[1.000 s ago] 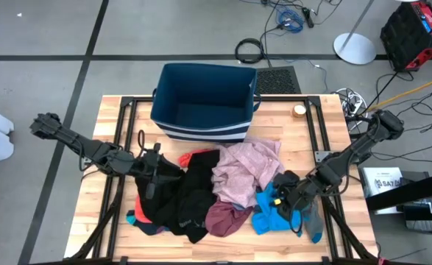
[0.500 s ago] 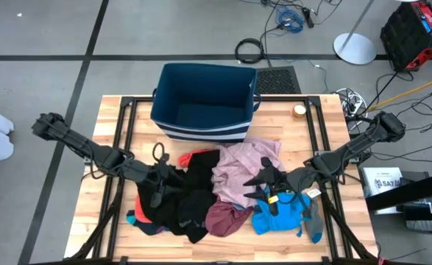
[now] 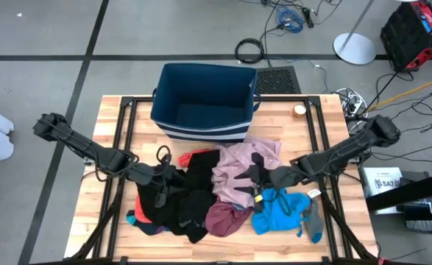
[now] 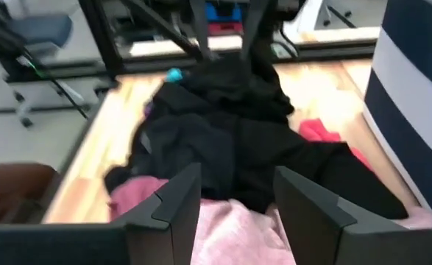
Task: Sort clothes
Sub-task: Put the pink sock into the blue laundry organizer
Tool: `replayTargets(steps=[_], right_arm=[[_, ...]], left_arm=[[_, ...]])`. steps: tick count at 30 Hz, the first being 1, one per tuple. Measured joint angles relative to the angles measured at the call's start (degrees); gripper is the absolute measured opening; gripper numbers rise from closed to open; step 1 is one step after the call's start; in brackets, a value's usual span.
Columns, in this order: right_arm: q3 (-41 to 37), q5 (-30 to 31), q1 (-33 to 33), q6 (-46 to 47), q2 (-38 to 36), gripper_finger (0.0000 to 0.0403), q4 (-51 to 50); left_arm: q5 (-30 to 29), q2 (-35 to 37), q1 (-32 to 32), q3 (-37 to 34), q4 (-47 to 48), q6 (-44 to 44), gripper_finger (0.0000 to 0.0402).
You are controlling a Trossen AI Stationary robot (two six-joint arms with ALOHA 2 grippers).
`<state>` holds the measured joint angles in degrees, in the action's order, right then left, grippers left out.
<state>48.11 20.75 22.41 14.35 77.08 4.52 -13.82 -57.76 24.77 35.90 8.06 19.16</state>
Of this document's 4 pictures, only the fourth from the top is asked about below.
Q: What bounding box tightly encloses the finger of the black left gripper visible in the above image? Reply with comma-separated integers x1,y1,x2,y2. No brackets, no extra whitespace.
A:
189,0,216,62
239,0,272,60

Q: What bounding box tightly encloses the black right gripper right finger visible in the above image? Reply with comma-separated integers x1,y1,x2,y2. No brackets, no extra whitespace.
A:
273,165,432,265

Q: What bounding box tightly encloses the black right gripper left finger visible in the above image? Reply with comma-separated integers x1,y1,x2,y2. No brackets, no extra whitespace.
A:
110,163,202,265

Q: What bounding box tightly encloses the maroon t-shirt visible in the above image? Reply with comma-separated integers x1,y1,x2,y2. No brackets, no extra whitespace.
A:
108,175,169,222

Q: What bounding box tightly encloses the bright blue fleece hoodie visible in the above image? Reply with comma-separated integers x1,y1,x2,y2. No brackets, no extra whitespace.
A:
166,68,184,83

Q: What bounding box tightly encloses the pale pink woven shirt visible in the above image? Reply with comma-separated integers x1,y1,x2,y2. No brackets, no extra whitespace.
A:
191,198,432,265

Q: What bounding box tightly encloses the large black garment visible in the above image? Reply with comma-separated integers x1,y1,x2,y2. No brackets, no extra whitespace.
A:
104,54,410,222

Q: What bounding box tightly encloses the red garment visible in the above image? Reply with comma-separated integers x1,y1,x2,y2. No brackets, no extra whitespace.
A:
298,118,372,171

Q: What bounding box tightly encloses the small red storage bin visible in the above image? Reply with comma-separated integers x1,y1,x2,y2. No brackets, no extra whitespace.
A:
208,21,244,36

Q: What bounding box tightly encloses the small blue storage bin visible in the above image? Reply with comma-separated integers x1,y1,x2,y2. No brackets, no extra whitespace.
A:
205,1,244,22

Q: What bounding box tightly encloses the navy white striped fabric bin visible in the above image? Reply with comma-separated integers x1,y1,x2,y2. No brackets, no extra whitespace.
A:
362,0,432,227

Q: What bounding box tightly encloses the blue cushioned office chair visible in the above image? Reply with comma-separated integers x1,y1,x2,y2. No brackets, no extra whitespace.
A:
0,0,88,128

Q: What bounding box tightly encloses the brown rounded seat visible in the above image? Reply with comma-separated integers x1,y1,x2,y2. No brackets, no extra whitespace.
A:
0,163,59,225

